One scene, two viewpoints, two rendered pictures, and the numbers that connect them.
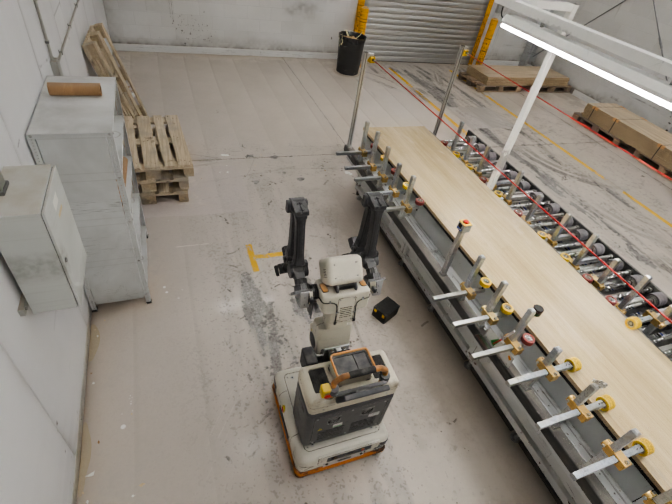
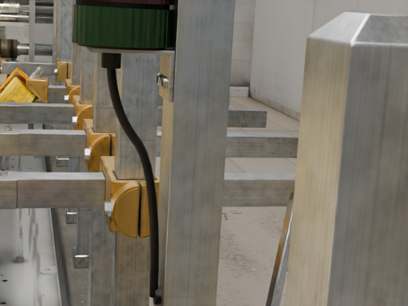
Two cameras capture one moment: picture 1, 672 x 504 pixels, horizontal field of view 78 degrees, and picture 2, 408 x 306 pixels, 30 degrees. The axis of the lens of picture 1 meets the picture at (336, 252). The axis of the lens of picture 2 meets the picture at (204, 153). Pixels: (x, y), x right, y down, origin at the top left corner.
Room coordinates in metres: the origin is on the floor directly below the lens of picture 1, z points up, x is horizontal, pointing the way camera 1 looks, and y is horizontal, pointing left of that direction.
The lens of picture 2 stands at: (2.22, -1.09, 1.14)
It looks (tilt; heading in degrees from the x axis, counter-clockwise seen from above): 11 degrees down; 194
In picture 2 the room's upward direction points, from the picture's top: 3 degrees clockwise
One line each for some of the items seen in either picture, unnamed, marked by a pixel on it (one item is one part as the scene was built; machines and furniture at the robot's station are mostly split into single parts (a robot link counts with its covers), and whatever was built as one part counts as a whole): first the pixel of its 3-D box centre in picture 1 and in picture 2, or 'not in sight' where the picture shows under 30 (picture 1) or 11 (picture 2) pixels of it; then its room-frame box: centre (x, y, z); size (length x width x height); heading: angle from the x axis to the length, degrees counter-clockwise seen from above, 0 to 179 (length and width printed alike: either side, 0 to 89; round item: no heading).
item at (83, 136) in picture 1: (103, 199); not in sight; (2.44, 1.85, 0.78); 0.90 x 0.45 x 1.55; 27
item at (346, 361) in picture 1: (351, 367); not in sight; (1.32, -0.21, 0.87); 0.23 x 0.15 x 0.11; 117
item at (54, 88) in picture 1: (75, 89); not in sight; (2.54, 1.91, 1.59); 0.30 x 0.08 x 0.08; 117
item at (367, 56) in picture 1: (360, 102); not in sight; (4.27, 0.05, 1.20); 0.15 x 0.12 x 1.00; 27
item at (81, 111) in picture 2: (615, 454); (89, 116); (1.07, -1.56, 0.95); 0.14 x 0.06 x 0.05; 27
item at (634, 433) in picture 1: (607, 452); (90, 138); (1.09, -1.55, 0.91); 0.04 x 0.04 x 0.48; 27
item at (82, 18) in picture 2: not in sight; (122, 25); (1.78, -1.25, 1.12); 0.06 x 0.06 x 0.02
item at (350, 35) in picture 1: (349, 53); not in sight; (8.94, 0.51, 0.36); 0.59 x 0.58 x 0.73; 27
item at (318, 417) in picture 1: (342, 390); not in sight; (1.34, -0.20, 0.59); 0.55 x 0.34 x 0.83; 117
